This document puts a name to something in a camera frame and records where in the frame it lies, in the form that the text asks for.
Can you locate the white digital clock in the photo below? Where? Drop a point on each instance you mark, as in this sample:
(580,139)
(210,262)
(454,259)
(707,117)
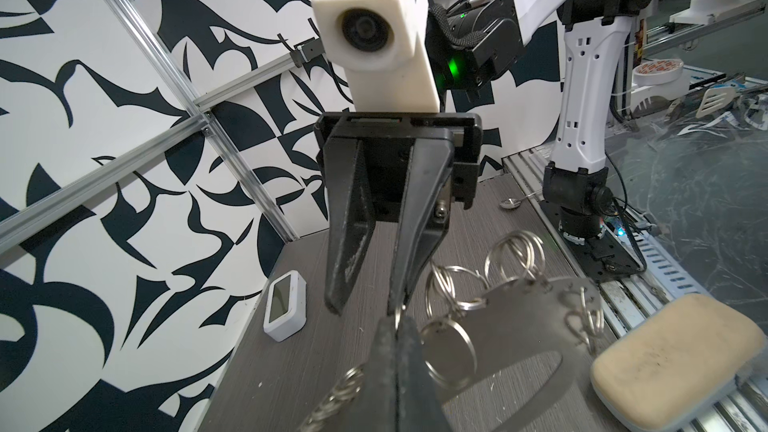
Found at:
(286,307)

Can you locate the white slotted cable duct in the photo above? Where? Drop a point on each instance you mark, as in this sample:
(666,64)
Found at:
(664,279)

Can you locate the metal plate with keyrings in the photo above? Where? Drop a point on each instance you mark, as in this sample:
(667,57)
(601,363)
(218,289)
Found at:
(520,318)

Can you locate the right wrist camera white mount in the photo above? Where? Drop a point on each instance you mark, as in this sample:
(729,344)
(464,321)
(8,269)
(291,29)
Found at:
(380,45)

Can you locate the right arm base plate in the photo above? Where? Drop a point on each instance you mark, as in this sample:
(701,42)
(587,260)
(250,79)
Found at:
(603,258)

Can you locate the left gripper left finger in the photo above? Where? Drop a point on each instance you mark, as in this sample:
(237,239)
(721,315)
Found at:
(375,407)

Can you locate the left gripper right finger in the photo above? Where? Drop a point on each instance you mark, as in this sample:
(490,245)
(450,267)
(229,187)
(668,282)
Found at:
(418,408)

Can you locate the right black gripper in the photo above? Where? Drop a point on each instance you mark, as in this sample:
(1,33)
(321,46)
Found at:
(382,142)

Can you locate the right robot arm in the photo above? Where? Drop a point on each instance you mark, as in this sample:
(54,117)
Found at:
(474,42)

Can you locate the beige glasses case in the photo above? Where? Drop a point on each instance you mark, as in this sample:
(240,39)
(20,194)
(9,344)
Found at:
(681,360)

